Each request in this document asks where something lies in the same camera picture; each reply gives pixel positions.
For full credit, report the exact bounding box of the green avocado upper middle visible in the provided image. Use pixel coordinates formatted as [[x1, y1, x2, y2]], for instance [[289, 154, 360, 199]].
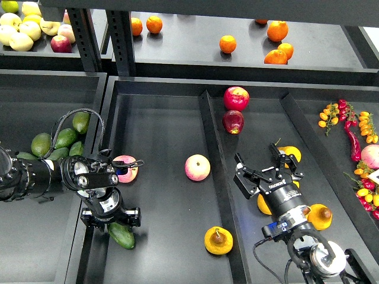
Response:
[[54, 128, 78, 149]]

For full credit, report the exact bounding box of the large orange right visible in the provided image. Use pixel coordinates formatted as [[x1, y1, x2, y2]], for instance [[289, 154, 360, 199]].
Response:
[[266, 21, 289, 42]]

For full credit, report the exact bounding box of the pink apple right edge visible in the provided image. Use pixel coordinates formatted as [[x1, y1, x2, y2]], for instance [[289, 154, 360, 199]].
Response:
[[361, 144, 379, 169]]

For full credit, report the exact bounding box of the orange small right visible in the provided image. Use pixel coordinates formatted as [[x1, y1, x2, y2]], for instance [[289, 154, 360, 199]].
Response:
[[278, 43, 294, 60]]

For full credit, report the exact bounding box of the dark red apple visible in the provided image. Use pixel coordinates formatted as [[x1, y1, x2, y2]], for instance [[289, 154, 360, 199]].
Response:
[[222, 110, 245, 135]]

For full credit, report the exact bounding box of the dark avocado centre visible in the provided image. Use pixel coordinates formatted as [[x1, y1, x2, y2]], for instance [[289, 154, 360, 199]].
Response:
[[47, 147, 69, 160]]

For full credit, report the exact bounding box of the dark green avocado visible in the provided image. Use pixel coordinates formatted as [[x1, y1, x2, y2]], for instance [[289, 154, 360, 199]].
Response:
[[107, 222, 135, 250]]

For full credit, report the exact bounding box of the pink apple centre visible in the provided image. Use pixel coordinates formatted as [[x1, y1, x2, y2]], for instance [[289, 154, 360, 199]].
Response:
[[185, 154, 210, 182]]

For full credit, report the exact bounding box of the orange tomato string right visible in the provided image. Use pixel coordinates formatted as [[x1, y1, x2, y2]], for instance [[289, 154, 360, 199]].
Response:
[[358, 111, 379, 144]]

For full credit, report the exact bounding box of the orange centre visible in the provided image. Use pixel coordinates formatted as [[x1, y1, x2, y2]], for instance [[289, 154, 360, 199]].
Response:
[[219, 35, 237, 54]]

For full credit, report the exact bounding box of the dark avocado left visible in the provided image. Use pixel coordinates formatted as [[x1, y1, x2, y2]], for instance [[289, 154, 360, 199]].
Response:
[[16, 151, 38, 160]]

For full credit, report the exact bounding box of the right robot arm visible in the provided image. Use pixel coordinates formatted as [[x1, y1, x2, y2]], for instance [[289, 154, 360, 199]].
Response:
[[233, 143, 375, 283]]

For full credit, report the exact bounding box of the orange cherry tomato vine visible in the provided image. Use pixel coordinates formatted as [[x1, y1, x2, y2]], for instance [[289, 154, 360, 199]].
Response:
[[318, 103, 339, 136]]

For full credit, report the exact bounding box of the yellow pear lower centre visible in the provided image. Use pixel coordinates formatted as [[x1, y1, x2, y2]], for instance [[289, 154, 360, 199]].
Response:
[[303, 206, 311, 217]]

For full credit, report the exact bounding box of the green avocado by wall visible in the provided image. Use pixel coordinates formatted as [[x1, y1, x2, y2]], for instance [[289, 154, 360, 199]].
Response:
[[69, 141, 84, 156]]

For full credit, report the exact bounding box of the black upper shelf tray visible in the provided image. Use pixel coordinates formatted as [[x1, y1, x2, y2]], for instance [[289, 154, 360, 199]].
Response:
[[100, 10, 379, 87]]

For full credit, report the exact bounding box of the green avocado top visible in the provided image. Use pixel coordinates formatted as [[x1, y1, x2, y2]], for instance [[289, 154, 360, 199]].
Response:
[[72, 111, 91, 134]]

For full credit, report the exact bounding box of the red chili pepper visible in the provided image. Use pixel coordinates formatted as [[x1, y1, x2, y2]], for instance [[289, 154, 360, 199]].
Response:
[[344, 121, 361, 162]]

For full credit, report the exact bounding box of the orange hidden under shelf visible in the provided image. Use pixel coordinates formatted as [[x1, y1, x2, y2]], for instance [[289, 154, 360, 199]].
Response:
[[255, 19, 268, 25]]

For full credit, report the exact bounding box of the bright red apple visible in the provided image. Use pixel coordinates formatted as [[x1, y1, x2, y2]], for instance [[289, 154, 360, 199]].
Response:
[[223, 86, 250, 112]]

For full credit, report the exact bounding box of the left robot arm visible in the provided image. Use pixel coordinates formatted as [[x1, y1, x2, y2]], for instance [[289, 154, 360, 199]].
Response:
[[1, 147, 144, 230]]

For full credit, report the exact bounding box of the mixed cherry tomatoes lower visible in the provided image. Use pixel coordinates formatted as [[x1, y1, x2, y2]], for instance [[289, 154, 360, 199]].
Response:
[[344, 160, 378, 220]]

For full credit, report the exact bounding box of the red cherry tomato cluster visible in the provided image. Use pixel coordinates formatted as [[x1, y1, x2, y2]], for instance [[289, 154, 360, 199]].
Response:
[[338, 99, 358, 127]]

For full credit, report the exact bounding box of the pink apple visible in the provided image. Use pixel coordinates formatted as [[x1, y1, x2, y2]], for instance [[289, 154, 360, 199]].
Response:
[[113, 155, 138, 183], [185, 154, 210, 182]]

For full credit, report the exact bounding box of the light green avocado round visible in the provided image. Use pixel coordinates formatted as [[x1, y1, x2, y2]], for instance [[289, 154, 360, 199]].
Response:
[[31, 133, 54, 158]]

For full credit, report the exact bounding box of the black centre tray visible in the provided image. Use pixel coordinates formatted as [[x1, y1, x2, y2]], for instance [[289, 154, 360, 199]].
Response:
[[75, 77, 378, 283]]

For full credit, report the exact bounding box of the yellow pear lower right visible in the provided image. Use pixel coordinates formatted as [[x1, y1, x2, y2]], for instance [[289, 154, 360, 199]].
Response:
[[307, 204, 333, 231]]

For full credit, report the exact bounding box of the orange front right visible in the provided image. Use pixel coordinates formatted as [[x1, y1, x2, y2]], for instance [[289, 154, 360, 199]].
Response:
[[264, 49, 288, 64]]

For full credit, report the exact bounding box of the yellow pear left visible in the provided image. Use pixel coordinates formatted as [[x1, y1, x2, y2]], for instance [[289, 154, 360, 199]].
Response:
[[257, 194, 272, 215]]

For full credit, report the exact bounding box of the pink apple left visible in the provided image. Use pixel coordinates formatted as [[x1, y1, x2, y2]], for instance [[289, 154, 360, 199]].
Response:
[[113, 155, 138, 183]]

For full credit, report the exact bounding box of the yellow pear stem up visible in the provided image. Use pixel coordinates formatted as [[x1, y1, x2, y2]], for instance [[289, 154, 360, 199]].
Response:
[[204, 226, 233, 255]]

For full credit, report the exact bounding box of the white label card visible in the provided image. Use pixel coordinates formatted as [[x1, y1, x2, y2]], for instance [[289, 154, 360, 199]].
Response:
[[368, 169, 379, 185]]

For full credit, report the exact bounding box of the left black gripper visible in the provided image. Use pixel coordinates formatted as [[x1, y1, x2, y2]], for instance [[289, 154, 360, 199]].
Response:
[[80, 189, 141, 231]]

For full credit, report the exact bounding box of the black tray divider left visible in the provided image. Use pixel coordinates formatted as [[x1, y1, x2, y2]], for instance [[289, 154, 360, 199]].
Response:
[[198, 90, 250, 283]]

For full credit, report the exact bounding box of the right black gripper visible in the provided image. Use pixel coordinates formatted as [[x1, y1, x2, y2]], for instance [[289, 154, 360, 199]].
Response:
[[233, 143, 307, 220]]

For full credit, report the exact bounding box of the yellow pear upper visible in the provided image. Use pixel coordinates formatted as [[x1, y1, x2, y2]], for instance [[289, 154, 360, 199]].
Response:
[[274, 138, 301, 167]]

